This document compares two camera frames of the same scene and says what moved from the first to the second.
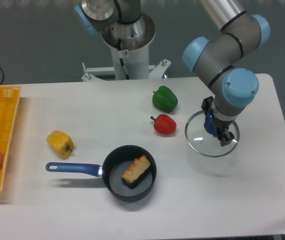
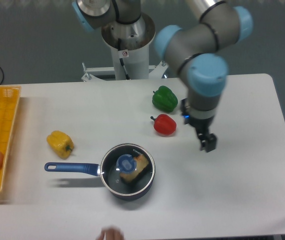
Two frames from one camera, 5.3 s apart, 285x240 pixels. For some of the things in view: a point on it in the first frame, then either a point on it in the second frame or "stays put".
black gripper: (215, 126) -> (208, 141)
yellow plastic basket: (0, 106) stays put
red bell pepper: (164, 125) stays put
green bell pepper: (164, 99) stays put
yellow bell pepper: (61, 143) stays put
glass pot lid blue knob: (205, 144) -> (127, 169)
